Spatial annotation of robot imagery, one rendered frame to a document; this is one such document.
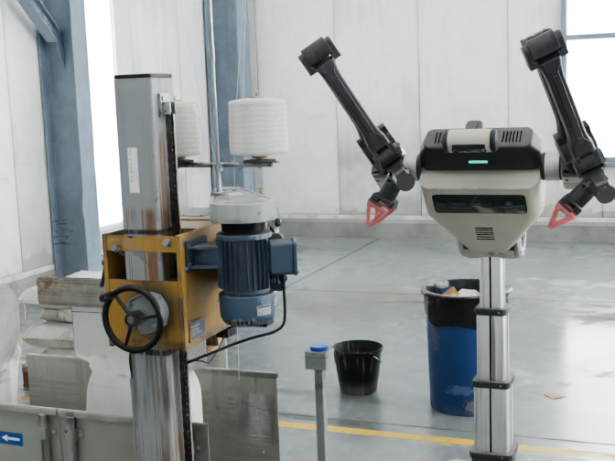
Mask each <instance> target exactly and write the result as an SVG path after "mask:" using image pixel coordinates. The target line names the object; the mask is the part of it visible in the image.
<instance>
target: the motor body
mask: <svg viewBox="0 0 615 461"><path fill-rule="evenodd" d="M271 236H272V232H271V231H270V230H267V229H265V230H262V231H257V232H248V233H228V232H223V231H219V232H217V233H216V238H217V240H216V245H217V246H218V249H219V267H220V268H218V286H219V288H220V289H222V290H223V291H221V292H219V299H218V302H220V314H221V319H222V320H223V322H224V323H226V324H227V325H230V326H234V327H255V326H261V325H263V324H266V323H268V322H270V321H271V320H272V319H273V317H274V315H275V297H276V295H275V290H273V289H271V288H270V273H269V272H268V250H267V246H268V238H270V237H271ZM220 248H221V266H220ZM221 267H222V268H221Z"/></svg>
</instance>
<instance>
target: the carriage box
mask: <svg viewBox="0 0 615 461"><path fill-rule="evenodd" d="M180 226H181V234H179V235H176V237H166V236H162V237H152V236H124V229H121V230H116V231H112V232H108V233H104V234H102V252H103V266H104V280H105V293H107V292H109V291H112V290H114V289H115V288H117V287H119V286H122V285H126V284H133V285H137V286H140V287H142V288H144V289H146V290H147V291H148V292H155V293H158V294H161V295H162V296H163V298H164V299H165V300H166V302H167V305H168V309H169V317H168V321H167V325H166V326H164V327H163V333H162V336H161V338H160V340H159V341H158V342H157V343H156V345H155V346H154V347H153V348H164V349H178V350H181V348H182V351H188V350H189V349H190V348H192V347H194V346H196V345H198V344H199V343H200V342H202V341H204V340H206V339H207V338H210V337H212V336H214V335H216V334H217V333H219V332H221V331H223V330H224V329H226V328H227V327H230V325H227V324H226V323H224V322H223V320H222V319H221V314H220V302H218V299H219V292H221V291H223V290H222V289H220V288H219V286H218V268H214V269H199V270H197V271H195V272H192V273H186V271H187V270H188V267H186V261H185V241H188V240H191V239H194V238H198V237H200V236H203V235H206V236H207V242H216V240H217V238H216V233H217V232H219V231H222V230H221V224H220V223H213V222H210V219H180ZM124 252H176V253H177V268H178V279H177V278H175V277H173V278H171V279H168V280H166V281H144V280H126V269H125V255H124ZM136 295H140V294H139V293H137V292H131V291H127V292H122V293H120V294H119V295H118V296H119V297H120V299H121V300H122V301H123V303H124V304H125V305H126V306H127V301H129V300H131V299H132V298H133V297H134V296H136ZM108 316H109V323H110V326H111V329H112V331H113V333H114V334H115V335H116V337H117V338H118V339H119V340H120V341H122V342H123V343H124V342H125V338H126V334H127V330H128V328H129V326H128V325H126V323H125V322H124V317H125V311H124V310H123V309H122V308H121V306H120V305H119V304H118V302H117V301H116V300H115V299H114V300H113V301H112V302H111V304H110V307H109V315H108ZM204 317H205V326H206V334H205V335H203V336H201V337H199V338H197V339H195V340H193V341H191V328H190V326H191V325H192V324H194V323H196V322H198V321H199V320H201V319H202V318H204ZM155 333H156V331H155V332H153V333H150V334H141V333H138V332H136V331H134V330H133V329H132V333H131V336H130V338H129V342H128V346H131V347H142V346H144V345H146V344H147V343H148V342H150V341H151V339H152V338H153V337H154V335H155Z"/></svg>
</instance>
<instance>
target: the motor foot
mask: <svg viewBox="0 0 615 461"><path fill-rule="evenodd" d="M185 261H186V267H188V270H187V271H186V273H192V272H195V271H197V270H199V269H214V268H220V267H219V249H218V246H217V245H216V242H207V236H206V235H203V236H200V237H198V238H194V239H191V240H188V241H185ZM220 266H221V248H220ZM221 268H222V267H221Z"/></svg>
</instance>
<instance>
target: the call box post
mask: <svg viewBox="0 0 615 461"><path fill-rule="evenodd" d="M315 394H316V420H317V445H318V461H329V453H328V427H327V401H326V374H325V371H324V370H315Z"/></svg>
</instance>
